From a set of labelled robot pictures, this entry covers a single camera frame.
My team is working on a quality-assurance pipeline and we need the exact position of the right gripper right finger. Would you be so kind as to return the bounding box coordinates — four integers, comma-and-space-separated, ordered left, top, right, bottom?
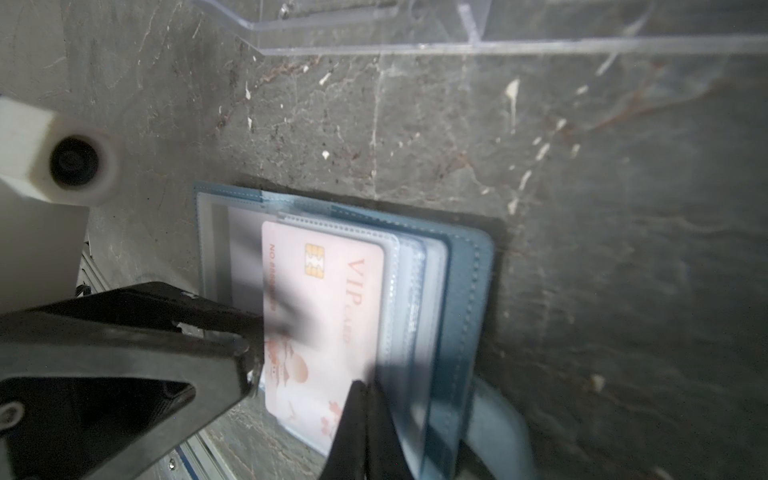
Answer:
367, 382, 414, 480

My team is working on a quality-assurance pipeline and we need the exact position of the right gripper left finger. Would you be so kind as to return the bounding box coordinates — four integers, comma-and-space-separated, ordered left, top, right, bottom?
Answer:
319, 380, 368, 480

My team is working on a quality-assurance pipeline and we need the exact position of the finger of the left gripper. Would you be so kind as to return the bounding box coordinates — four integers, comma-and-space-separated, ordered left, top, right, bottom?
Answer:
1, 282, 264, 479

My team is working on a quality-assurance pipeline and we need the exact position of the blue leather card holder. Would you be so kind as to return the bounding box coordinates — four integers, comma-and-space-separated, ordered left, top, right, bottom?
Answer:
194, 183, 536, 479

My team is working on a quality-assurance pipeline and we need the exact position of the clear acrylic organizer tray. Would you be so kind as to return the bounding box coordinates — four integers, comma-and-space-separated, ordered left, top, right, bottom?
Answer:
195, 0, 767, 56

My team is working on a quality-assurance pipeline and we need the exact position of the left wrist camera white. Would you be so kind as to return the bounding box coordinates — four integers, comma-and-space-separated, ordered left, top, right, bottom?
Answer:
1, 96, 124, 313

